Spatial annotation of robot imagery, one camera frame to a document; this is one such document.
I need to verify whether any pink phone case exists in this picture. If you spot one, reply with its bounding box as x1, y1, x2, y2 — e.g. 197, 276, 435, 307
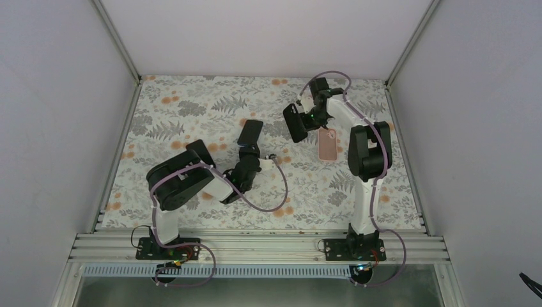
318, 127, 337, 162

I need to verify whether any black phone case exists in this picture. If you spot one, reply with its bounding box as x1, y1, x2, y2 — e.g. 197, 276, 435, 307
283, 103, 308, 143

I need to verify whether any black phone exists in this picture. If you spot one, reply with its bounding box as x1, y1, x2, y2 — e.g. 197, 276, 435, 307
237, 120, 263, 147

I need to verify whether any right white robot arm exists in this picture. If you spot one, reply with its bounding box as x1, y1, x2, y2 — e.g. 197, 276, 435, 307
292, 77, 392, 260

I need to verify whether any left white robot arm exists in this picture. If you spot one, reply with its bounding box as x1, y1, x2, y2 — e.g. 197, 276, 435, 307
146, 139, 264, 259

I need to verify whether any floral table mat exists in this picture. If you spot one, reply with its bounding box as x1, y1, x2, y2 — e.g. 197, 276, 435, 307
101, 75, 424, 232

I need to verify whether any black object at edge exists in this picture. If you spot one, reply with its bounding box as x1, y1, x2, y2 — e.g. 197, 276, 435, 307
519, 272, 542, 299

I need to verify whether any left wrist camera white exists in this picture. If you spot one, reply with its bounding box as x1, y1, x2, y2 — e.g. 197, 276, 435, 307
258, 156, 277, 171

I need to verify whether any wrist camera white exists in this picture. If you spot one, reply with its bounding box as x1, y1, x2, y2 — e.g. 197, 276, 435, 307
258, 156, 277, 171
297, 96, 314, 114

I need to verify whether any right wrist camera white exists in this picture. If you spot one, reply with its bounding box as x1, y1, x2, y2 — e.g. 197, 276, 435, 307
297, 96, 314, 114

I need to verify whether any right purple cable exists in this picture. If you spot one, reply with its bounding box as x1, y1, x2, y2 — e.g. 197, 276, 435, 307
298, 70, 408, 288

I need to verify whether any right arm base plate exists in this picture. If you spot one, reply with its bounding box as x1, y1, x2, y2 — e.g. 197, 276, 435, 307
323, 239, 387, 262

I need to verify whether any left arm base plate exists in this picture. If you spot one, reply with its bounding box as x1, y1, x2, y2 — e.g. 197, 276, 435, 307
135, 237, 199, 261

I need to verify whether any aluminium mounting rail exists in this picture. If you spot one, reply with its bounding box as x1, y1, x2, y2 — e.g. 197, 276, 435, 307
68, 228, 450, 265

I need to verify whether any slotted cable duct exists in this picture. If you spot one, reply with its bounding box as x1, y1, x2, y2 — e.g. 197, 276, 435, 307
82, 264, 352, 279

